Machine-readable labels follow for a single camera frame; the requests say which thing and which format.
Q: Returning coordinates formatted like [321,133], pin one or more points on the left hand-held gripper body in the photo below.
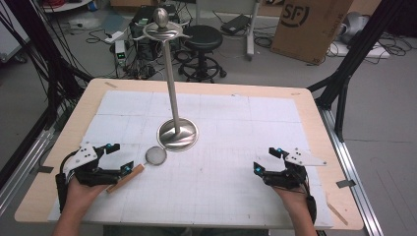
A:
[83,157]

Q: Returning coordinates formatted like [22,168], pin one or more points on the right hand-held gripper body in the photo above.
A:
[288,177]

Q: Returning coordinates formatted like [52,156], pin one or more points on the silver metal stand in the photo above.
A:
[177,132]

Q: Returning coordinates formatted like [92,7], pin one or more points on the person's right hand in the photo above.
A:
[291,198]

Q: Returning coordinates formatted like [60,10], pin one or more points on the person's left hand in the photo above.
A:
[82,198]

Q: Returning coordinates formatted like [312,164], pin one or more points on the white grid mat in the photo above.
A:
[229,187]

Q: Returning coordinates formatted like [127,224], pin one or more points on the black tape piece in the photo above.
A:
[46,169]
[345,183]

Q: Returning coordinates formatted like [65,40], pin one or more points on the thin wooden stick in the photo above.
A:
[337,213]

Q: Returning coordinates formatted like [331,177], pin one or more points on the white device with green light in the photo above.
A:
[120,52]

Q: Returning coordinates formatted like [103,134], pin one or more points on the white power strip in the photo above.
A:
[114,36]

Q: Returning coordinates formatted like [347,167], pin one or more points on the black computer case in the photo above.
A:
[147,36]

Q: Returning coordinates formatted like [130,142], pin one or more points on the white metal floor stand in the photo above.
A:
[251,36]

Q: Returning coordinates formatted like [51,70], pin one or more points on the large cardboard box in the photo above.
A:
[308,29]

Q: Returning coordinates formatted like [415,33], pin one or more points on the black flat laptop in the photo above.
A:
[235,23]

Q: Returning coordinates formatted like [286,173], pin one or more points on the black round stool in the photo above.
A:
[203,37]

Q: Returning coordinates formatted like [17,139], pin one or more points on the brown cardboard sheet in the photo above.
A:
[131,2]

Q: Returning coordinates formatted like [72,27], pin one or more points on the white round table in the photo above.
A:
[65,5]

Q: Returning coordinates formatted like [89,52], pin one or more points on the aluminium rail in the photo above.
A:
[23,167]
[350,164]

